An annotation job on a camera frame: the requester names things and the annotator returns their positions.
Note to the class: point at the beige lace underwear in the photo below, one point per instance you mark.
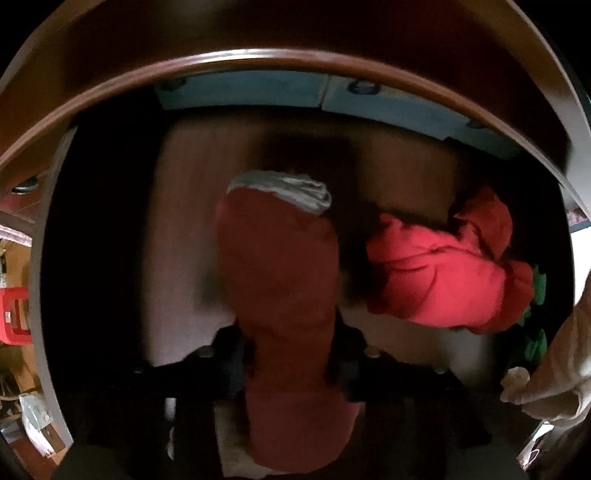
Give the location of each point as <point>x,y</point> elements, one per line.
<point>554,383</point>

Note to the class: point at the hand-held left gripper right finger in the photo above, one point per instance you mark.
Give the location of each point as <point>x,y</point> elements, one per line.
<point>348,364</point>

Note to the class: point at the green cloth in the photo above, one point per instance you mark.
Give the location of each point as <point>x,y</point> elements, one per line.
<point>535,346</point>

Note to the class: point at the wooden drawer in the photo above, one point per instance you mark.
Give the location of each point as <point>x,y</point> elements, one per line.
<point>184,230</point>

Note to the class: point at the bright red underwear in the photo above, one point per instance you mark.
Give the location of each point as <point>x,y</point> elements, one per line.
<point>434,277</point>

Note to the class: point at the dark red grey-waistband underwear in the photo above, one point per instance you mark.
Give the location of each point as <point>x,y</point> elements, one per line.
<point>281,286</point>

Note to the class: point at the red plastic stool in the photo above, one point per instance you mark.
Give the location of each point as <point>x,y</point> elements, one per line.
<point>14,318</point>

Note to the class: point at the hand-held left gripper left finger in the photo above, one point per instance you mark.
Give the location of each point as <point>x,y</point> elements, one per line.
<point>226,364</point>

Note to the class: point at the white plastic bag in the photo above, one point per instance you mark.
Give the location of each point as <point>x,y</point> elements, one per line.
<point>34,415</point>

